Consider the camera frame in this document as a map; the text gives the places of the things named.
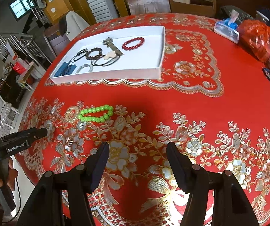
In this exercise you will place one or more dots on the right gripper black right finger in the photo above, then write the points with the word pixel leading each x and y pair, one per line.
pixel 194 181

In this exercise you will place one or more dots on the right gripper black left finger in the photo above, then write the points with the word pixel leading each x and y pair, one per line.
pixel 83 180

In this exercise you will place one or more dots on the silver gold wristwatch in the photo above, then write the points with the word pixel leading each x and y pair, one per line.
pixel 109 43

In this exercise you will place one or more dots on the white ornate chair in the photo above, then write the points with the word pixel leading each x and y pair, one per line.
pixel 8 116

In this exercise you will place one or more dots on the small white side table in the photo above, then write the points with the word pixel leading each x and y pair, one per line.
pixel 25 80

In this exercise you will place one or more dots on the red gift bag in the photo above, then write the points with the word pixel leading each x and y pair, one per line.
pixel 19 68

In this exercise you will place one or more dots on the red floral tablecloth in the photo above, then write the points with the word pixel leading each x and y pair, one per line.
pixel 212 100

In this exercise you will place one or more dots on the metal stair railing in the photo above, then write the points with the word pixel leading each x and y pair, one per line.
pixel 24 43

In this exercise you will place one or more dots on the wooden chair with jacket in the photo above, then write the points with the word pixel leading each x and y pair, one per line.
pixel 55 41

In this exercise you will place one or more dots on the white shallow tray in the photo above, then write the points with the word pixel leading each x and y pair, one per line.
pixel 143 53

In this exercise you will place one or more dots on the white grey jacket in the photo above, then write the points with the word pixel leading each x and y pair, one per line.
pixel 71 25

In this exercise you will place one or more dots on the orange plastic bag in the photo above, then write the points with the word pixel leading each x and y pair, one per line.
pixel 255 35

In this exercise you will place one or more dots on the blue white tissue pack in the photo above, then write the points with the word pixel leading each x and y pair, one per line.
pixel 228 29

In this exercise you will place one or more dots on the wooden chair slatted back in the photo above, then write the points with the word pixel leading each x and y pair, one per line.
pixel 206 8

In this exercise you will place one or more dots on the black plastic bag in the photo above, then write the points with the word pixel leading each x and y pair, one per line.
pixel 227 10

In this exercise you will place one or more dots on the padded brown chair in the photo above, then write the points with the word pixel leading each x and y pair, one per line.
pixel 137 7

